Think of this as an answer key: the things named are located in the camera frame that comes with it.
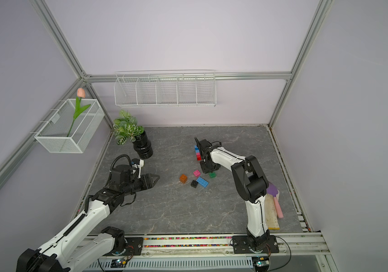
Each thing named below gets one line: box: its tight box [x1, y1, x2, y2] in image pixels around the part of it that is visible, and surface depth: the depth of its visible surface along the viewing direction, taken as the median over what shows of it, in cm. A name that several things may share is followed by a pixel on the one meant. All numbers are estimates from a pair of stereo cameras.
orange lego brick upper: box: [179, 173, 188, 184], surface depth 93 cm
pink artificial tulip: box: [66, 87, 91, 138], surface depth 82 cm
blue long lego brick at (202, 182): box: [195, 176, 209, 188], surface depth 93 cm
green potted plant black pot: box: [112, 109, 154, 160], surface depth 88 cm
